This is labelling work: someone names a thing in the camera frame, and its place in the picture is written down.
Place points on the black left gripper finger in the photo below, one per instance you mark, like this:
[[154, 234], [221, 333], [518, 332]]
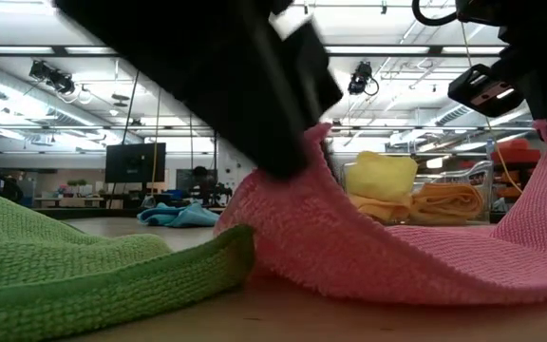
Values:
[[314, 76], [273, 152]]

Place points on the yellow microfiber towel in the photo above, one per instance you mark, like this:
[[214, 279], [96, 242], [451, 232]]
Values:
[[380, 176]]

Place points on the blue microfiber towel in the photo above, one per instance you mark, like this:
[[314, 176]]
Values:
[[178, 216]]

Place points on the orange microfiber towel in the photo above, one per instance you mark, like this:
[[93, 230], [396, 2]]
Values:
[[380, 209], [447, 202]]

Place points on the pink microfiber towel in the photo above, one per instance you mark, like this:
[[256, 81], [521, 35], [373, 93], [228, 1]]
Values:
[[349, 247]]

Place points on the clear plastic bin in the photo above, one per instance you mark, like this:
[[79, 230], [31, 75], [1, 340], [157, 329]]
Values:
[[484, 176]]

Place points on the green microfiber towel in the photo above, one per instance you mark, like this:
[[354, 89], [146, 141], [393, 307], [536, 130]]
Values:
[[64, 285]]

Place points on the person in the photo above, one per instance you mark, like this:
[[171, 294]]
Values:
[[201, 173]]

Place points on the red plastic crate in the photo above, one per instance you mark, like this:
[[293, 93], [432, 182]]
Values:
[[515, 154]]

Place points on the black computer monitor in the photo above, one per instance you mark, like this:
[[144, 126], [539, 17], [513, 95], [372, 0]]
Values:
[[136, 164]]

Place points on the black overhead camera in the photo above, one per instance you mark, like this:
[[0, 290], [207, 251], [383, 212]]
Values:
[[360, 78], [55, 78]]

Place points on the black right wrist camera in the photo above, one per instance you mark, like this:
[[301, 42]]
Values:
[[484, 90]]

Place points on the black overhead frame beam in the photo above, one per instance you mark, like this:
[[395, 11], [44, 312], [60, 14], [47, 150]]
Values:
[[17, 49]]

